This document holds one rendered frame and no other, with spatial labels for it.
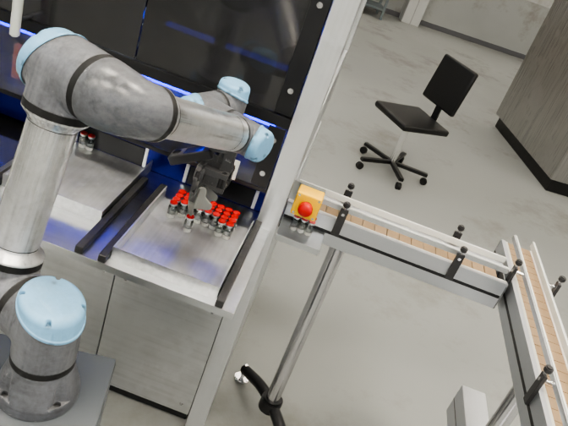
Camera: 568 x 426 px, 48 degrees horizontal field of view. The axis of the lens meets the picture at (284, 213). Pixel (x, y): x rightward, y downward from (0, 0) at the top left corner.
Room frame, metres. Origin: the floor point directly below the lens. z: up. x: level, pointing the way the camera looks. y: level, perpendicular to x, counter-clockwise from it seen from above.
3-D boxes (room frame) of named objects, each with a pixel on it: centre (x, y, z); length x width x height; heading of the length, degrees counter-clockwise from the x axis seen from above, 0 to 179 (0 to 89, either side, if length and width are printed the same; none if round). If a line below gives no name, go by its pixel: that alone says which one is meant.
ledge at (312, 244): (1.61, -0.07, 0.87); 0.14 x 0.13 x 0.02; 179
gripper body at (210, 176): (1.39, 0.20, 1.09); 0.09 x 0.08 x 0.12; 89
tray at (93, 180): (1.46, 0.54, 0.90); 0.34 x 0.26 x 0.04; 179
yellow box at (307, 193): (1.57, -0.05, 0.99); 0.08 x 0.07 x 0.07; 179
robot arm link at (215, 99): (1.30, 0.23, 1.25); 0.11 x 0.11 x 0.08; 65
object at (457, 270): (1.71, -0.34, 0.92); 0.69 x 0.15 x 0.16; 89
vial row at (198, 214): (1.45, 0.20, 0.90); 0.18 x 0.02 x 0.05; 89
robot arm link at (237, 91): (1.39, 0.21, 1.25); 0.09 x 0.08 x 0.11; 155
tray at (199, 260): (1.34, 0.20, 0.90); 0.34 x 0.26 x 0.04; 179
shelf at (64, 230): (1.39, 0.37, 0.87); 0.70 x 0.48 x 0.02; 89
